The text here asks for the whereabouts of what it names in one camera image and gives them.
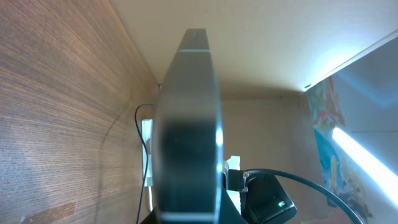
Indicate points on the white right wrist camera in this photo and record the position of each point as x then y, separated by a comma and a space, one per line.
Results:
233, 183

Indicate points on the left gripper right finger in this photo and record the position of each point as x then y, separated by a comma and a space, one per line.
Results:
228, 214

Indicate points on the colourful wall poster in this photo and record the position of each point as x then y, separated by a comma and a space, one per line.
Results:
340, 173

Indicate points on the teal screen Galaxy smartphone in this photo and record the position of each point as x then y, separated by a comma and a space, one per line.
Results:
187, 142

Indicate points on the white power strip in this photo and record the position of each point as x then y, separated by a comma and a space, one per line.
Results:
146, 132

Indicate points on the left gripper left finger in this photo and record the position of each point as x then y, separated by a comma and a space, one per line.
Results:
150, 219

